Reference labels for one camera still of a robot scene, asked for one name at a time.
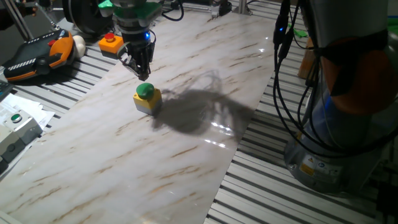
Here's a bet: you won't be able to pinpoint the black keyboard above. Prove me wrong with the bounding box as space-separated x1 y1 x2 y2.
0 80 15 102

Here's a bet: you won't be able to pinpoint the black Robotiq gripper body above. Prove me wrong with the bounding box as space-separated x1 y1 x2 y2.
119 29 156 58

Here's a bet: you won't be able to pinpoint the green plastic wrist mount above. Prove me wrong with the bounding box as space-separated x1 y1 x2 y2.
98 0 163 20

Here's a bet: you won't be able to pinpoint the thin metal rod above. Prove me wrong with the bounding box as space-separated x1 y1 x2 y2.
40 0 60 30

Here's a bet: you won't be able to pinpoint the small green plastic piece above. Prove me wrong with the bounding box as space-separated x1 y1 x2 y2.
287 22 309 39

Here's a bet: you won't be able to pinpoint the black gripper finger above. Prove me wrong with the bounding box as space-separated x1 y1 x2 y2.
119 49 144 81
141 51 154 82

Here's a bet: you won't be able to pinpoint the black filament spool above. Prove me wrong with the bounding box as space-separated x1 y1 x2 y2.
62 0 116 35

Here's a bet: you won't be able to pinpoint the white paper sheets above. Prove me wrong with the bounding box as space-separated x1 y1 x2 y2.
0 92 56 130

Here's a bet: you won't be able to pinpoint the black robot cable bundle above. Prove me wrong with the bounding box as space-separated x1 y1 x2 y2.
272 0 398 158

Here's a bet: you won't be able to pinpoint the black orange teach pendant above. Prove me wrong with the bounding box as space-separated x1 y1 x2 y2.
2 28 75 82

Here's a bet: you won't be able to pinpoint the grey box with green button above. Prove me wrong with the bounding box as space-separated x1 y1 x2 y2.
2 108 44 144

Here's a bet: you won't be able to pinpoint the grey aluminium strut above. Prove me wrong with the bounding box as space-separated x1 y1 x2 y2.
4 0 34 40

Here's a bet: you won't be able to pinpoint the yellow box with green button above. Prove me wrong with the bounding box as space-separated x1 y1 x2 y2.
132 82 163 116

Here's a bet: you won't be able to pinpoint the white round object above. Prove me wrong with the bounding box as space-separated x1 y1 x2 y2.
72 34 86 59

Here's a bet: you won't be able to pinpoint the orange box with red button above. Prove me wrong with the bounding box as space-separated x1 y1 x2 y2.
98 32 125 60

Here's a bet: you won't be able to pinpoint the marble pattern sheet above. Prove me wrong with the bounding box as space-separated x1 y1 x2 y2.
0 11 289 224

